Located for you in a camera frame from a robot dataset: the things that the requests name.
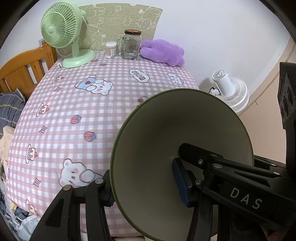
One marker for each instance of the wooden bed headboard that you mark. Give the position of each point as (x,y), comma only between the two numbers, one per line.
(24,71)

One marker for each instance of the peach cloth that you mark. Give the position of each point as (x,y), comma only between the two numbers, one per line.
(6,140)

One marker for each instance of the green patterned wall mat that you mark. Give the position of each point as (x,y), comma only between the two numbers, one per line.
(107,22)

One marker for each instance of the glass jar with lid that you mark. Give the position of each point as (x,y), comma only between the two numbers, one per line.
(128,45)

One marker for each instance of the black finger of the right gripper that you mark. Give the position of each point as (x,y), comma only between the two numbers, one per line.
(263,192)
(262,162)

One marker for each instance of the white clip fan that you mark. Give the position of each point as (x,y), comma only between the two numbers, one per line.
(232,90)

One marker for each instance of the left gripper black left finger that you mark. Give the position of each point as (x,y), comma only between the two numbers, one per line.
(61,221)

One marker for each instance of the pink checkered tablecloth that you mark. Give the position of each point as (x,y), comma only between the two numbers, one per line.
(67,128)

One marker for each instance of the purple plush toy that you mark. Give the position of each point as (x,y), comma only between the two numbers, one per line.
(162,51)

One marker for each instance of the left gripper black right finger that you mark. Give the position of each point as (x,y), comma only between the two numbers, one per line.
(204,221)

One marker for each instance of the green desk fan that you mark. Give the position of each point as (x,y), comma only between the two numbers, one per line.
(60,27)

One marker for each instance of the blue clothes pile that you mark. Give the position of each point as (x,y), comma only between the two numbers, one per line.
(20,222)

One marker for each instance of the cotton swab container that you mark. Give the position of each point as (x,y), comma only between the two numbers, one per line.
(110,49)

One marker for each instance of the grey plaid pillow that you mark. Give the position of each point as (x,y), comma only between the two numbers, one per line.
(12,105)

